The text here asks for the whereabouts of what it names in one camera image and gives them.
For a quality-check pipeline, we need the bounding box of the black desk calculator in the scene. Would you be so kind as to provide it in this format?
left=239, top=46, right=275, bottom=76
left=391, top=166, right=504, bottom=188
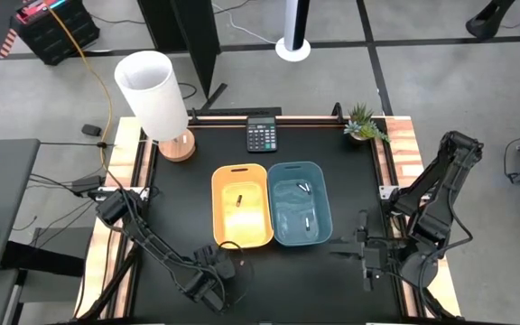
left=246, top=116, right=279, bottom=153

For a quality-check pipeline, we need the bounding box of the yellow cable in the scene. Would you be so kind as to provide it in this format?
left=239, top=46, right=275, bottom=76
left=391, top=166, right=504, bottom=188
left=45, top=2, right=114, bottom=169

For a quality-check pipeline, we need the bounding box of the black stand foot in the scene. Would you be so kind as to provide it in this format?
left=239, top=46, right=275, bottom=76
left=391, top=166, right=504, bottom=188
left=465, top=0, right=516, bottom=40

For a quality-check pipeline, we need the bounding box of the white round-base pole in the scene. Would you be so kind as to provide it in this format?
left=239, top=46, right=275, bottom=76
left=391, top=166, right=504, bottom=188
left=274, top=0, right=312, bottom=63

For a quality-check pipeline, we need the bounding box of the orange plastic bin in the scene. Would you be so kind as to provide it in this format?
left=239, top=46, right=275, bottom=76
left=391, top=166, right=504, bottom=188
left=210, top=162, right=275, bottom=250

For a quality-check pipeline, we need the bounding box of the small potted succulent plant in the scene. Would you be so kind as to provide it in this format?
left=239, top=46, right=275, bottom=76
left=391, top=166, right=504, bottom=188
left=343, top=102, right=392, bottom=144

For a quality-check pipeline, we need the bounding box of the black metal table frame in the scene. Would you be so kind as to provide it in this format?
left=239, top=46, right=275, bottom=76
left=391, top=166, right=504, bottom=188
left=74, top=102, right=462, bottom=325

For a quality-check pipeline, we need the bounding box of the black plastic crate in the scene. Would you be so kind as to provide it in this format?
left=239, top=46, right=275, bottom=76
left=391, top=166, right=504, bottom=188
left=12, top=0, right=101, bottom=67

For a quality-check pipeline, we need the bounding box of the black partition panel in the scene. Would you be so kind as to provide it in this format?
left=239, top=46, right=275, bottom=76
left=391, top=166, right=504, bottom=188
left=136, top=0, right=228, bottom=109

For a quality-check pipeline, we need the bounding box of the pink box on crate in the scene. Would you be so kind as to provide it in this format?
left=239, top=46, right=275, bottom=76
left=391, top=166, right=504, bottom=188
left=17, top=0, right=68, bottom=24

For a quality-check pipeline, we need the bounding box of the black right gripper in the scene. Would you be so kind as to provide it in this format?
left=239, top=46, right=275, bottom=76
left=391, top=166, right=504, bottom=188
left=330, top=211, right=390, bottom=291

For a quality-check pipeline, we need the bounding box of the grey desk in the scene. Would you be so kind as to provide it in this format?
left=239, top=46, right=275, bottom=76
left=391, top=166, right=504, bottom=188
left=0, top=138, right=42, bottom=277

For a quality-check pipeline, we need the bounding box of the white shade wooden base lamp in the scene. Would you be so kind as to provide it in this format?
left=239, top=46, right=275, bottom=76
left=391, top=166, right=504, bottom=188
left=114, top=50, right=197, bottom=163

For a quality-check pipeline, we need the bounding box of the blue plastic bin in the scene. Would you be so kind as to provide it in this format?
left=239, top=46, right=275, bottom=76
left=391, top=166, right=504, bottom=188
left=266, top=161, right=334, bottom=247

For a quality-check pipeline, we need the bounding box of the black power brick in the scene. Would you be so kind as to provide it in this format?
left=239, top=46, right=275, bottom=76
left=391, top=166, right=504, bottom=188
left=70, top=175, right=104, bottom=196

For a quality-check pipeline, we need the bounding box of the white floor cable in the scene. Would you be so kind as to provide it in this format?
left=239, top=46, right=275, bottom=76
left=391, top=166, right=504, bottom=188
left=211, top=2, right=278, bottom=45

